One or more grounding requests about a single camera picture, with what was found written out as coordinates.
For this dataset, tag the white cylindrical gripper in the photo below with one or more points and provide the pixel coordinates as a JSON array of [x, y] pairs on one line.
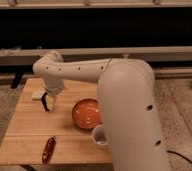
[[53, 86]]

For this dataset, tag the black and white eraser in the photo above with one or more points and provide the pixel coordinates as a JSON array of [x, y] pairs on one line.
[[46, 100]]

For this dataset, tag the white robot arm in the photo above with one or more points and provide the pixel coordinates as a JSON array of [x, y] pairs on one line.
[[125, 92]]

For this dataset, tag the orange bowl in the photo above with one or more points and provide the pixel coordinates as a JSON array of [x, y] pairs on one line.
[[86, 114]]

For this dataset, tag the dark red sausage toy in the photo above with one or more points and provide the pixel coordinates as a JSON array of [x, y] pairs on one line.
[[48, 150]]

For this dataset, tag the white plastic cup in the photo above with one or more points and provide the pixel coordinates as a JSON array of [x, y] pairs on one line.
[[99, 137]]

